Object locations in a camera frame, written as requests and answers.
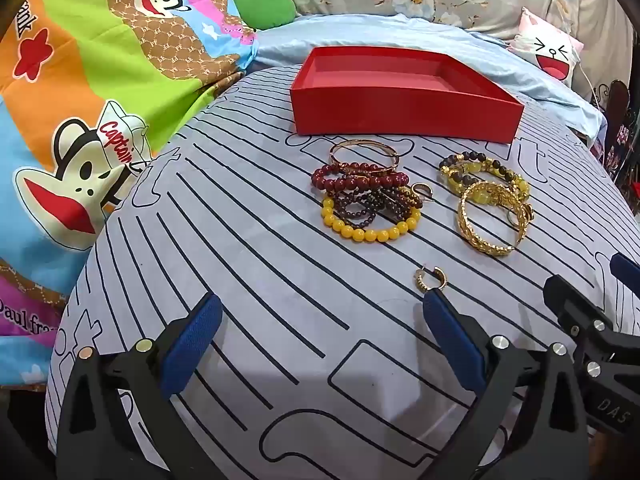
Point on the black metal bedside rack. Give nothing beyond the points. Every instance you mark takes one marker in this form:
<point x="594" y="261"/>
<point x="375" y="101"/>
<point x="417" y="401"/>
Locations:
<point x="617" y="100"/>

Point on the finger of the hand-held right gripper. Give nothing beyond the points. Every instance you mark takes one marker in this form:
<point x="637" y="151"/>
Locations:
<point x="570" y="305"/>
<point x="626" y="267"/>

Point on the light blue quilt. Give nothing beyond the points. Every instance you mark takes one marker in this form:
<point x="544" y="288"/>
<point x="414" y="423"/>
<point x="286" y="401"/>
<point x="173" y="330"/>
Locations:
<point x="400" y="30"/>

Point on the colourful cartoon monkey blanket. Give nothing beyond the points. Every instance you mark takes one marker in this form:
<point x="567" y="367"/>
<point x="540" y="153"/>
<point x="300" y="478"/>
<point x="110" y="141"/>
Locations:
<point x="75" y="60"/>

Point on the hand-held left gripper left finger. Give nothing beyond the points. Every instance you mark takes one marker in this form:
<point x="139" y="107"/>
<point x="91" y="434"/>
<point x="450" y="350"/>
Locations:
<point x="192" y="345"/>

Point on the gold hoop earring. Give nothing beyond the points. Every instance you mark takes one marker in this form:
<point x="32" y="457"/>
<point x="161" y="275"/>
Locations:
<point x="422" y="189"/>
<point x="440" y="277"/>

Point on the thin gold bangle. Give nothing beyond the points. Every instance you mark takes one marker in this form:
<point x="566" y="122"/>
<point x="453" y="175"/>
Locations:
<point x="365" y="142"/>

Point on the pink cat face pillow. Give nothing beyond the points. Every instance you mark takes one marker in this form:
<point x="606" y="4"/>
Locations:
<point x="550" y="55"/>

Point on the green pillow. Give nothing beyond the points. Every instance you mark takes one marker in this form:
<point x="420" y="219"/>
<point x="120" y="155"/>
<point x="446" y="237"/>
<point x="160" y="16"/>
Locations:
<point x="265" y="7"/>

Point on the grey striped bed cover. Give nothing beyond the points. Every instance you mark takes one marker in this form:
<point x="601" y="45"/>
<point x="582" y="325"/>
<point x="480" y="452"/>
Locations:
<point x="300" y="285"/>

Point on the red cardboard box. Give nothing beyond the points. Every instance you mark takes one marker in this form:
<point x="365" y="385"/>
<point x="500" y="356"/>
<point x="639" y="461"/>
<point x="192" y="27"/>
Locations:
<point x="400" y="115"/>

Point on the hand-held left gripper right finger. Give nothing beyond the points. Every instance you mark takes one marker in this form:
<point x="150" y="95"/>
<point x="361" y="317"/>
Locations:
<point x="452" y="340"/>

